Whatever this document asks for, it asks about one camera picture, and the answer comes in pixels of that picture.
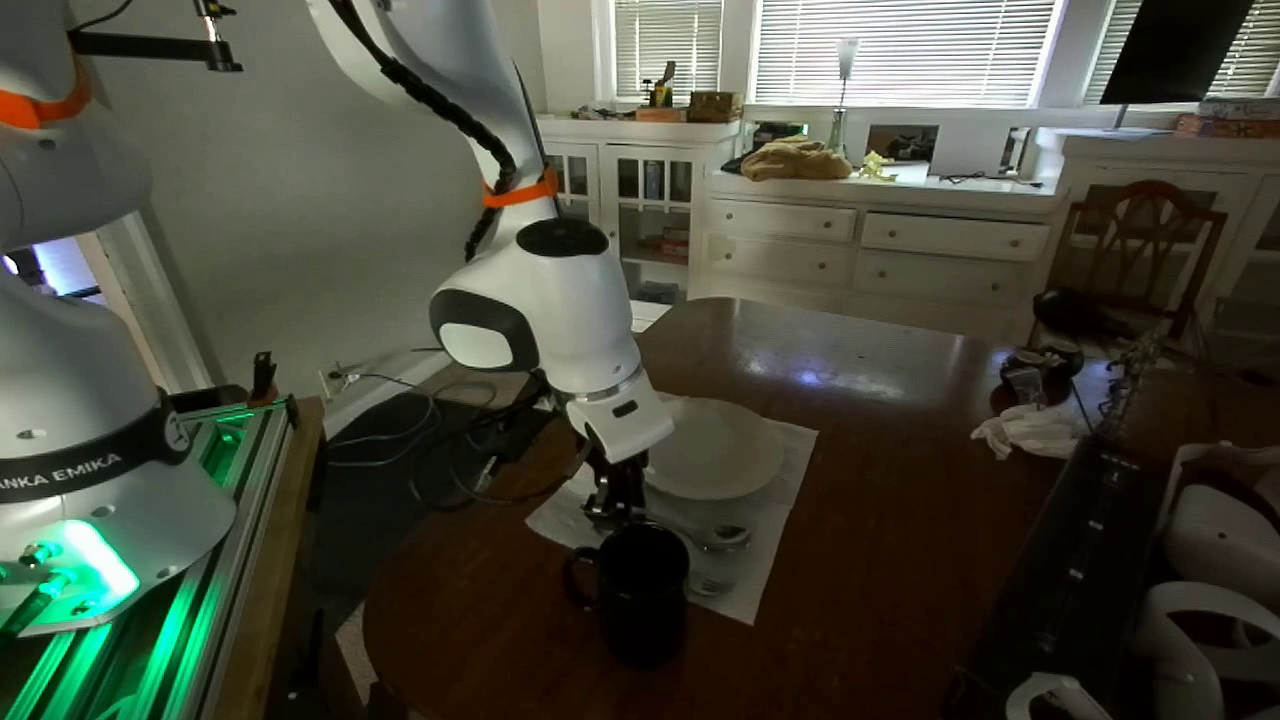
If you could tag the wooden chair with cushion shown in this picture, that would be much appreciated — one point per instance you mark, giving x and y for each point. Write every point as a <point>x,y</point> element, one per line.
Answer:
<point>1129,266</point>

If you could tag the white crumpled cloth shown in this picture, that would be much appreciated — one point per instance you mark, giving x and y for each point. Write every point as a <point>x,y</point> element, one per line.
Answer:
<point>1033,431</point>

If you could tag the black mug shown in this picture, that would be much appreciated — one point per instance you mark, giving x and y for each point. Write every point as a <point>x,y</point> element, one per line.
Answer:
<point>632,589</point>

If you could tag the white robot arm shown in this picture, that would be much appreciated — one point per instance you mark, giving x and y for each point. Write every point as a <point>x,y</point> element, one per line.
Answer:
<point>536,289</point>

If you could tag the white placemat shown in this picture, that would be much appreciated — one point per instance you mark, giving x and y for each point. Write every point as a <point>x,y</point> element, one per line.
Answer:
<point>739,541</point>

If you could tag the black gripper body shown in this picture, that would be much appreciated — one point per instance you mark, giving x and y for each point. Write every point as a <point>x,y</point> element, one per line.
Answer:
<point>617,431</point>

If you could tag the white sideboard cabinet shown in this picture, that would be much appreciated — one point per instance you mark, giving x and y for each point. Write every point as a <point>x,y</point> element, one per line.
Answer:
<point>911,251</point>

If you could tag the black wall television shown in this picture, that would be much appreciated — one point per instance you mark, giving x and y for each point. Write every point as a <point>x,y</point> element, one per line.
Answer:
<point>1175,48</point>

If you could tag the white plate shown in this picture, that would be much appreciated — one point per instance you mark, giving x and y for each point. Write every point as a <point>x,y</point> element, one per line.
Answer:
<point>718,451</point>

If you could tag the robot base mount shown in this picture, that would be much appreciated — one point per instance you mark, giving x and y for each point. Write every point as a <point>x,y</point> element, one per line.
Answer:
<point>150,541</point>

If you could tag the black tray with items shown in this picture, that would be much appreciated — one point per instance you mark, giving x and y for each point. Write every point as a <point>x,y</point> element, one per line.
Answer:
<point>1068,601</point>

